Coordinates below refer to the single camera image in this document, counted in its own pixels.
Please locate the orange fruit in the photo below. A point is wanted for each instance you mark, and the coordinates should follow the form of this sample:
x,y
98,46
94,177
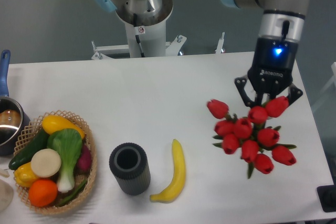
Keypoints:
x,y
42,192

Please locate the red tulip bouquet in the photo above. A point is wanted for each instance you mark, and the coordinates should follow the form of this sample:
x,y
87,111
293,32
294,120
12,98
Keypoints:
x,y
258,144

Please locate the black device at table edge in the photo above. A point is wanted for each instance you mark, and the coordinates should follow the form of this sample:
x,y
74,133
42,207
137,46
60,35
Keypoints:
x,y
326,196

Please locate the yellow banana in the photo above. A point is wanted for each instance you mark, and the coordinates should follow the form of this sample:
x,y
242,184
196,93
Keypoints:
x,y
174,189

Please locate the green bean pod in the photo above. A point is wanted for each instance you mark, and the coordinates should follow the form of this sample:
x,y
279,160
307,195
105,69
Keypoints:
x,y
73,195

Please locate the dark grey ribbed vase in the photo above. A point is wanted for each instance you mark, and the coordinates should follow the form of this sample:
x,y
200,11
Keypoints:
x,y
128,163

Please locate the white frame at right edge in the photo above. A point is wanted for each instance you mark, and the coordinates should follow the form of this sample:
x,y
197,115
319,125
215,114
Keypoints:
x,y
326,91

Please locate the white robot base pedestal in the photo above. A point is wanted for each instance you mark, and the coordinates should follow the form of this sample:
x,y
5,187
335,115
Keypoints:
x,y
145,26

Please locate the yellow bell pepper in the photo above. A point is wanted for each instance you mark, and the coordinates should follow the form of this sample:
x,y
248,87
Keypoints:
x,y
24,175

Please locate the beige object at left edge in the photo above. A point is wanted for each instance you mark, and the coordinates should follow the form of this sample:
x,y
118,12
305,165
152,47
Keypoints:
x,y
6,190

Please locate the green bok choy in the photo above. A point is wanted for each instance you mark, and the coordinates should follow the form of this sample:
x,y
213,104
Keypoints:
x,y
67,143

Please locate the dark green cucumber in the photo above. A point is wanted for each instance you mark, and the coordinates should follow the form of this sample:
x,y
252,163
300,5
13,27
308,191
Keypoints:
x,y
38,143

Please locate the blue handled saucepan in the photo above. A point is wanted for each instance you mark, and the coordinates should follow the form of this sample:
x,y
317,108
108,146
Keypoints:
x,y
13,117

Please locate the yellow squash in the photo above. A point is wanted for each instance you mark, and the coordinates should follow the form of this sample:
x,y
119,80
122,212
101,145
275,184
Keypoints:
x,y
54,123

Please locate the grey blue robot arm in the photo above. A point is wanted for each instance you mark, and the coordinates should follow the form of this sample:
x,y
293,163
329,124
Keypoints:
x,y
281,20

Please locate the purple red onion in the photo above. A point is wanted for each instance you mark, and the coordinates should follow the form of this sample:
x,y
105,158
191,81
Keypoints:
x,y
85,160

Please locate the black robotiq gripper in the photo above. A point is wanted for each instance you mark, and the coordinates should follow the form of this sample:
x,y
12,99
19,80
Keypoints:
x,y
270,73

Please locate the beige round bun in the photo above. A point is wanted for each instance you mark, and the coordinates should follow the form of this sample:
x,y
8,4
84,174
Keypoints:
x,y
45,163

